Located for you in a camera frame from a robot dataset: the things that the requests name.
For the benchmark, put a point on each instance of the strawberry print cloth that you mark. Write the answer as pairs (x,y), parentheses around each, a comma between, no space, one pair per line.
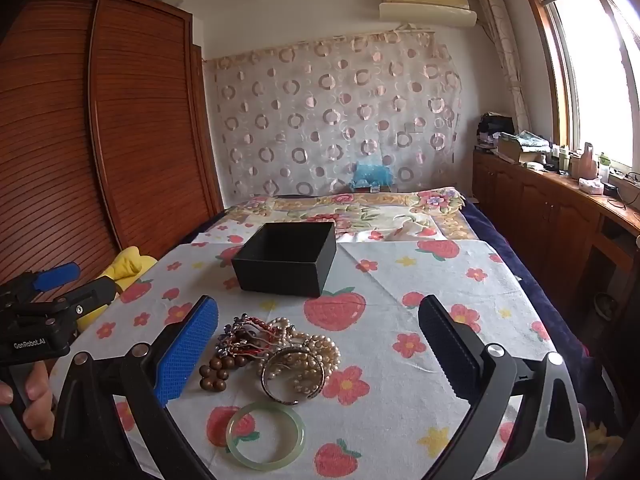
(385,280)

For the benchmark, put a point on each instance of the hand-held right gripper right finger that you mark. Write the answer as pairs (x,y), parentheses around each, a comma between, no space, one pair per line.
(450,347)

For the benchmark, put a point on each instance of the yellow plush toy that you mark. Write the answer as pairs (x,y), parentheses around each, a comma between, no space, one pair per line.
(127,265)

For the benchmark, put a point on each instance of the person's left hand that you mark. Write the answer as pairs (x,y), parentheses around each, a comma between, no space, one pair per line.
(32,395)

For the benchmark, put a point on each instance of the white air conditioner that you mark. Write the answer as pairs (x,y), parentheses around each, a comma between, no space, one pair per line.
(425,5)

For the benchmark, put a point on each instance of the long wooden cabinet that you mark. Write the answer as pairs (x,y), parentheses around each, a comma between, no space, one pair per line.
(545,210)

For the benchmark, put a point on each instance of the dark bowl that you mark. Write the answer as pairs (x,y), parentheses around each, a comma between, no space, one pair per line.
(606,305)

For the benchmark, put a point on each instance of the patterned window curtain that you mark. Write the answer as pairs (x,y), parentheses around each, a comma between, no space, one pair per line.
(505,60)

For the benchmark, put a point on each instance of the white tissue box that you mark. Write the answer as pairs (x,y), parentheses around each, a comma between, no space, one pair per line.
(591,186)

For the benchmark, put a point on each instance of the blue bubble wrap bag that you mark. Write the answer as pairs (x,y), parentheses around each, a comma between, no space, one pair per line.
(371,174)

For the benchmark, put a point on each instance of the black cardboard box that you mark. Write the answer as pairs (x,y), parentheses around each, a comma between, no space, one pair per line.
(280,270)

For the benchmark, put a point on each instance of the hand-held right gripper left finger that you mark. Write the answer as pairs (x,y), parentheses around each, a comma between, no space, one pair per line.
(187,350)

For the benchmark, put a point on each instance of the circle patterned sheer curtain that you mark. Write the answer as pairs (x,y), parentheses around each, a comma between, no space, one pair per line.
(325,110)

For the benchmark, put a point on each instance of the wooden framed window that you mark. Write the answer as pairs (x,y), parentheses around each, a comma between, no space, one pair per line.
(595,70)

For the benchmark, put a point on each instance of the pile of dark clothes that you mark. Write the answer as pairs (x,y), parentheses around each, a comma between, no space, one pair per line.
(495,127)

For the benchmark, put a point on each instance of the silver metal bangle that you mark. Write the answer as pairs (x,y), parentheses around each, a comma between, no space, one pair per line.
(267,376)

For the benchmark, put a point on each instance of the floral blanket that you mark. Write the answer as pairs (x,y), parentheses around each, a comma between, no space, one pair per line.
(380,210)

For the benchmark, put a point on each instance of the brown wooden wardrobe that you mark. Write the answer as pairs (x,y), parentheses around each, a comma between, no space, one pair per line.
(125,135)

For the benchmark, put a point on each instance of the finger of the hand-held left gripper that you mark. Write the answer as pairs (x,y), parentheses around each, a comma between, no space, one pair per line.
(55,276)
(95,292)

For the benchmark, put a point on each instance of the dark blue bed sheet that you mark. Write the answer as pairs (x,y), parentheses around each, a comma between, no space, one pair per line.
(525,270)

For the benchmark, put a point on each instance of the green jade bangle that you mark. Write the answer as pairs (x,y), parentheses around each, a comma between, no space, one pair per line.
(235,442)

